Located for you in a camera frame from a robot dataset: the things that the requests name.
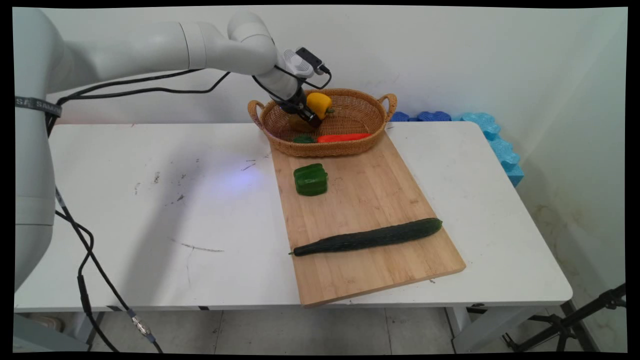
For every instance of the orange carrot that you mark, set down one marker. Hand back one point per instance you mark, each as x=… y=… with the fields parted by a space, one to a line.
x=345 y=137

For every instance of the large light blue foam mat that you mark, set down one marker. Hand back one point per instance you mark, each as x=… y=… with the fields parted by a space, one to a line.
x=502 y=150

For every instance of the medium blue foam piece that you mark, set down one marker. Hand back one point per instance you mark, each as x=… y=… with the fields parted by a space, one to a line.
x=434 y=116

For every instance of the green bell pepper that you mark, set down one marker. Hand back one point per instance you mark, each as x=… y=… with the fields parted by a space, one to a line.
x=310 y=180

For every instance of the grey ribbed camera mount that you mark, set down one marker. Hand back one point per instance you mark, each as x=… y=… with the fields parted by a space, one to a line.
x=297 y=64

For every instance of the black tripod stand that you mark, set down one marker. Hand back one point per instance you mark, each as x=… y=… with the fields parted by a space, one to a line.
x=565 y=325

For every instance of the small blue foam piece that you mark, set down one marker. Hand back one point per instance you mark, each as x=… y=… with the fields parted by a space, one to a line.
x=399 y=117

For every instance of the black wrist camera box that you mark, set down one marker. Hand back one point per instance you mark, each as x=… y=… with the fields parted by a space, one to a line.
x=310 y=58

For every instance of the grey table leg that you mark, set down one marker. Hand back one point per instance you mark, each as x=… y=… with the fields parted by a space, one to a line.
x=95 y=327

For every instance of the brown potato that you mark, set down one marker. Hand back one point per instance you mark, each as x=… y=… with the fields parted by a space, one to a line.
x=296 y=123

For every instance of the yellow bell pepper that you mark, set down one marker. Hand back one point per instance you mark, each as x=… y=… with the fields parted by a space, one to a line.
x=320 y=104

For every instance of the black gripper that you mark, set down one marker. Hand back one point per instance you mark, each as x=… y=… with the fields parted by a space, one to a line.
x=295 y=102

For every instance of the woven wicker basket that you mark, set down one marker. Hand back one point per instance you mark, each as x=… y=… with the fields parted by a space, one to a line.
x=360 y=112

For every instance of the wooden cutting board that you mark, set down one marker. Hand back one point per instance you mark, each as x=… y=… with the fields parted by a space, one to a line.
x=380 y=200

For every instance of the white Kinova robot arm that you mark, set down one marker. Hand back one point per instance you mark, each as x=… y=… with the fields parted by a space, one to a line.
x=150 y=47

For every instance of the small green vegetable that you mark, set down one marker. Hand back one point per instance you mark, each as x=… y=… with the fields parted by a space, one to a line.
x=303 y=139

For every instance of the long dark green cucumber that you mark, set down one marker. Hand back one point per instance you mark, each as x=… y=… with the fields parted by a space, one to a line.
x=380 y=236

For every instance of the black table bracket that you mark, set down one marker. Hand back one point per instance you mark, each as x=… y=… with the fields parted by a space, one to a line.
x=477 y=308

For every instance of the white table leg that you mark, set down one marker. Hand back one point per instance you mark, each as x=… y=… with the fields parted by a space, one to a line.
x=480 y=327

